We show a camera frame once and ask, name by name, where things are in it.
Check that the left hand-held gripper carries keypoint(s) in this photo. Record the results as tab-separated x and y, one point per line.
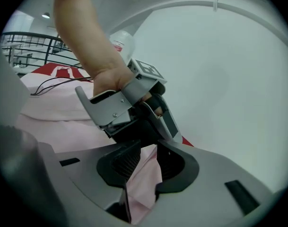
110	107

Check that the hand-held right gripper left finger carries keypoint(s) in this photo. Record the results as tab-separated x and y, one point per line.
87	169

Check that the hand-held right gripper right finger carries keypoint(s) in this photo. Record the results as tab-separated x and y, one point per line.
205	185

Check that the pink robe garment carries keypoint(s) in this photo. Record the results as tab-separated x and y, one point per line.
63	131

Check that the person's left forearm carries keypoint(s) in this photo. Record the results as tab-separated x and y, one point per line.
82	32

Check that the person's left hand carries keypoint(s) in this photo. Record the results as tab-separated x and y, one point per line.
110	81

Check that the red covered table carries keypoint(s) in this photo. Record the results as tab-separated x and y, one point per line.
44	70

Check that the person's white shirt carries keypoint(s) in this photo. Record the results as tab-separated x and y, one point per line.
6	91

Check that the black and white stair railing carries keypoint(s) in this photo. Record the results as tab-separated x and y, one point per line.
28	33

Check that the ceiling lamp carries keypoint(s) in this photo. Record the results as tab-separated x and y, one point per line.
46	15

